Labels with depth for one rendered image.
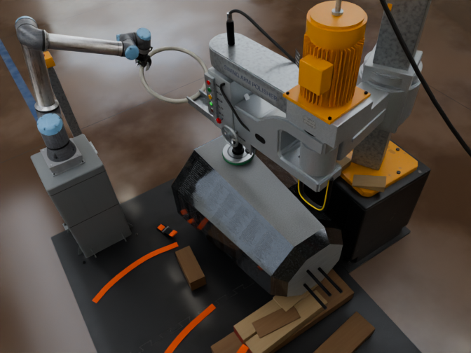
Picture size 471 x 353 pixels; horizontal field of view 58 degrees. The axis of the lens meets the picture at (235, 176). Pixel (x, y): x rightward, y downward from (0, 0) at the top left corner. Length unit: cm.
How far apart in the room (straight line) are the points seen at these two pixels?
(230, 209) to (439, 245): 175
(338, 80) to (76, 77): 414
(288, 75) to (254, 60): 22
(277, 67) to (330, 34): 55
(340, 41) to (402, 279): 216
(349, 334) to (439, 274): 90
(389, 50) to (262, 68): 68
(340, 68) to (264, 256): 126
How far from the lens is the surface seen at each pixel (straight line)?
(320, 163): 218
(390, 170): 300
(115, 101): 499
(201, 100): 302
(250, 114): 238
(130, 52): 278
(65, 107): 410
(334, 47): 176
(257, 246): 262
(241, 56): 230
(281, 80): 211
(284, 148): 236
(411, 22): 236
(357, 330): 309
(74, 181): 304
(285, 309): 295
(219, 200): 282
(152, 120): 461
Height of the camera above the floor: 290
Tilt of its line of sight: 48 degrees down
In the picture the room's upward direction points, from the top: 4 degrees counter-clockwise
